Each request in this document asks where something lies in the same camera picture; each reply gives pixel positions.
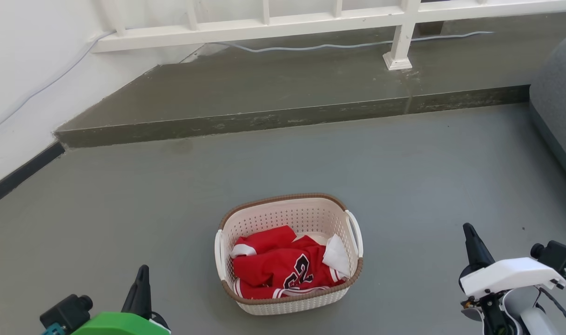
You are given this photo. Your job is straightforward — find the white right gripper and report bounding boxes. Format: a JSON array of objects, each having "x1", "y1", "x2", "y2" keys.
[{"x1": 458, "y1": 223, "x2": 566, "y2": 299}]

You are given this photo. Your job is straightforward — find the white crumpled cloth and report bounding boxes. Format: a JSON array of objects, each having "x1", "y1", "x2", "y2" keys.
[{"x1": 322, "y1": 234, "x2": 351, "y2": 279}]

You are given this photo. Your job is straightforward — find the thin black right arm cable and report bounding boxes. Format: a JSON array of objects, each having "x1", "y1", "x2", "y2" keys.
[{"x1": 536, "y1": 287, "x2": 566, "y2": 327}]

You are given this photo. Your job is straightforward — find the light grey floor cable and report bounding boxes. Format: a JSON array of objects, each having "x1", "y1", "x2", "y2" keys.
[{"x1": 0, "y1": 30, "x2": 494, "y2": 137}]

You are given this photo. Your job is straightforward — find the cream perforated laundry basket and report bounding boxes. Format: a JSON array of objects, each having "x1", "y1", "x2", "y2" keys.
[{"x1": 214, "y1": 193, "x2": 364, "y2": 316}]

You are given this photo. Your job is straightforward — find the grey fabric sofa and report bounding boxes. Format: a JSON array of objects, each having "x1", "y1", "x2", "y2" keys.
[{"x1": 529, "y1": 29, "x2": 566, "y2": 192}]

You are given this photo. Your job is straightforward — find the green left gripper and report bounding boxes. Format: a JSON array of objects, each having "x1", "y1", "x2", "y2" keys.
[{"x1": 71, "y1": 265, "x2": 172, "y2": 335}]

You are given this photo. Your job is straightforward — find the red basketball jersey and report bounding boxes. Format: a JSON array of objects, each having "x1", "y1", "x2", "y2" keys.
[{"x1": 230, "y1": 225, "x2": 347, "y2": 300}]

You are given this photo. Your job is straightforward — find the white wooden railing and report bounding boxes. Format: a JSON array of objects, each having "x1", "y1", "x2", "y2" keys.
[{"x1": 91, "y1": 0, "x2": 566, "y2": 71}]

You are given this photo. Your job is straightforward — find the black wall baseboard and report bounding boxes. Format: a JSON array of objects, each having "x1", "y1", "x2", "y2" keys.
[{"x1": 0, "y1": 141, "x2": 66, "y2": 210}]

